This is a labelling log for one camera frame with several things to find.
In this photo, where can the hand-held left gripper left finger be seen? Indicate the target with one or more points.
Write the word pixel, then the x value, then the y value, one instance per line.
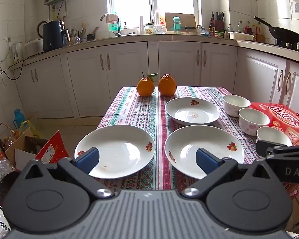
pixel 88 160

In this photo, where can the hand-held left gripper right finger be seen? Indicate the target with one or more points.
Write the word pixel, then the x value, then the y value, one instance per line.
pixel 206 160

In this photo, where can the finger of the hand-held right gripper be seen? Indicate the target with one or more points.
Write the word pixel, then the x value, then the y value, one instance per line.
pixel 263 148

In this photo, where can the white plate with flower prints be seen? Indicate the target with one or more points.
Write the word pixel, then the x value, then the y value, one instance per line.
pixel 124 139
pixel 189 142

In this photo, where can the white bowl with pink flowers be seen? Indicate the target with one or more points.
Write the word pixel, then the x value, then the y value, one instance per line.
pixel 251 124

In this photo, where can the white bowl with grey pattern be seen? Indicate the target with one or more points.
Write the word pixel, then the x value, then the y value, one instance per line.
pixel 235 104

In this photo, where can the deep white plate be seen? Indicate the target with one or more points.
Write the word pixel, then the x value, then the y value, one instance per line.
pixel 186 109

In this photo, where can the red gift box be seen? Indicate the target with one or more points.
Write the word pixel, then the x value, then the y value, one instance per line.
pixel 276 114

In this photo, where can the red carton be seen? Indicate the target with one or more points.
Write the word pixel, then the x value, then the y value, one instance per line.
pixel 54 147

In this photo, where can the yellow plastic bag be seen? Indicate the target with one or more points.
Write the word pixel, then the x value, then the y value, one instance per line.
pixel 31 129

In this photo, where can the brown cardboard box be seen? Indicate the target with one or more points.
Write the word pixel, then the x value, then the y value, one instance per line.
pixel 20 149

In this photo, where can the patterned red green tablecloth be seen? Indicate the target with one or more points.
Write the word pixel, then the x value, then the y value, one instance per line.
pixel 139 109

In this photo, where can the blue plastic bottle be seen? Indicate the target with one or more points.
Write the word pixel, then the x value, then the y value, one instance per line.
pixel 18 119

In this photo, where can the orange without leaf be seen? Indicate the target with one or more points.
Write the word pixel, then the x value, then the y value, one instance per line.
pixel 167 86

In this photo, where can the white kitchen cabinets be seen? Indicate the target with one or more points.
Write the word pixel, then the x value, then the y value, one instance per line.
pixel 89 74

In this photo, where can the clear plastic bags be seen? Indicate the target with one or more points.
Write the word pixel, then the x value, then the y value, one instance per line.
pixel 0 164

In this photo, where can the wicker basket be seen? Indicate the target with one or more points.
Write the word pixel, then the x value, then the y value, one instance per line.
pixel 2 134

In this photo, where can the orange with leaf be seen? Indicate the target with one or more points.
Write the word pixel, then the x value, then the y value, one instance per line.
pixel 145 87

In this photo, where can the black wok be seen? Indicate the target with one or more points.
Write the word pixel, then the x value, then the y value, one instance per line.
pixel 286 34

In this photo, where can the white plastic container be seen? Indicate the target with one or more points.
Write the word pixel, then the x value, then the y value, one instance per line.
pixel 240 36

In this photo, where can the white rice cooker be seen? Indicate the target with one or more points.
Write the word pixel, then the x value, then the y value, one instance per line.
pixel 33 48

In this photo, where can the utensil holder with chopsticks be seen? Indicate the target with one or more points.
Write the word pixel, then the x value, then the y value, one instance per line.
pixel 76 36

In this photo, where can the dark blue air fryer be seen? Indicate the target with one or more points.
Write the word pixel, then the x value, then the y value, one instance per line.
pixel 53 36

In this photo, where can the white electric kettle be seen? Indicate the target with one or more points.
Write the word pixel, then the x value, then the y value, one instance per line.
pixel 17 52

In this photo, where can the dark sauce bottle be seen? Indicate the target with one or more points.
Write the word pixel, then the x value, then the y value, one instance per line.
pixel 212 28

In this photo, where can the knife block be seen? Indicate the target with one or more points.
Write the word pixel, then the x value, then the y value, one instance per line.
pixel 218 23

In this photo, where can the chrome faucet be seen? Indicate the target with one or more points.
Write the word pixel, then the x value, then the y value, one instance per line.
pixel 117 27

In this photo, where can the green dish soap bottle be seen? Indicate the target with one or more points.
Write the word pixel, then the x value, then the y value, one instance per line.
pixel 114 26

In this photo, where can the clear glass jug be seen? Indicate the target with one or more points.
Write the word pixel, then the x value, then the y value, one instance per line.
pixel 160 29

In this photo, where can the teal water bottle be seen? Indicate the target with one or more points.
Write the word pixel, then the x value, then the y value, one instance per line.
pixel 176 23

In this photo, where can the wooden cutting board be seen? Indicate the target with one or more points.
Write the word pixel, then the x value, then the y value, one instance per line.
pixel 186 20

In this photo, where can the pink cloth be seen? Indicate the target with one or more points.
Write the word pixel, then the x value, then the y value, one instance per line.
pixel 112 18

